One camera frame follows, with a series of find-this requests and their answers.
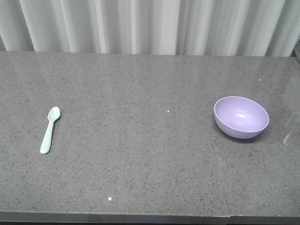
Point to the lilac plastic bowl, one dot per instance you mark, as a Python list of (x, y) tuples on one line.
[(240, 117)]

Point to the pale green plastic spoon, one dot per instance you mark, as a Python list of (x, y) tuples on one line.
[(53, 115)]

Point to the white pleated curtain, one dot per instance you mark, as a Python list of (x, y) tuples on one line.
[(163, 27)]

